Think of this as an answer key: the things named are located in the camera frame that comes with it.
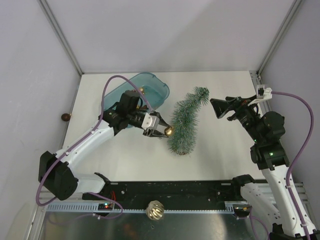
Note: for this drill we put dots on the gold glitter ball ornament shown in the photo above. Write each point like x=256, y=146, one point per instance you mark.
x=168, y=131

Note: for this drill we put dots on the gold mirror ball ornament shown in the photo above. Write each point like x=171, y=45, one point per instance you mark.
x=155, y=210

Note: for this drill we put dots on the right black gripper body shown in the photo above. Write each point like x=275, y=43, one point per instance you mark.
x=246, y=115

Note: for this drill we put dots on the teal plastic bin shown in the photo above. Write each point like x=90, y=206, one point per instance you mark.
x=150, y=92

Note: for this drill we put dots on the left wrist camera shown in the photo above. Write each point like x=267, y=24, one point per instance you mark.
x=150, y=122

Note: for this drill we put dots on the white slotted cable duct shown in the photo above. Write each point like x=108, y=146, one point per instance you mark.
x=208, y=207

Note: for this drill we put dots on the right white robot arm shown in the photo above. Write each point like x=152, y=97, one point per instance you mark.
x=287, y=219

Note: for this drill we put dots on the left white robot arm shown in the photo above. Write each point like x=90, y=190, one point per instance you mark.
x=57, y=171

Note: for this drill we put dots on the small frosted christmas tree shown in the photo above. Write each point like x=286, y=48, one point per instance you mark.
x=184, y=121

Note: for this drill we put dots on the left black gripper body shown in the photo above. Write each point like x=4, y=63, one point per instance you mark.
x=134, y=118

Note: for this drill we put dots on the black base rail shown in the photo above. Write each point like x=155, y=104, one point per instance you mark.
x=177, y=192

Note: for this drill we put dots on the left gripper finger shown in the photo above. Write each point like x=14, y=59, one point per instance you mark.
x=161, y=121
x=153, y=133

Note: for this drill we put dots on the dark brown ball ornament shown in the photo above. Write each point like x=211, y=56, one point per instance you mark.
x=66, y=117

